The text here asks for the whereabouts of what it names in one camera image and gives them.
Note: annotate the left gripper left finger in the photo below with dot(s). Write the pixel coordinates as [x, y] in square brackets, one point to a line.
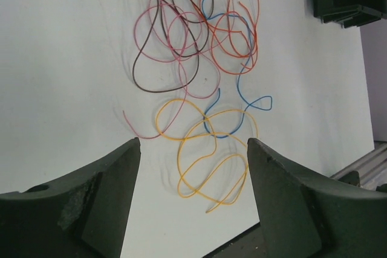
[81, 214]

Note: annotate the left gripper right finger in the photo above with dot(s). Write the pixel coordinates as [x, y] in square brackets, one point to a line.
[303, 213]

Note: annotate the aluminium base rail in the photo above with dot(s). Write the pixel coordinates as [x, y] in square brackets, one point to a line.
[368, 172]

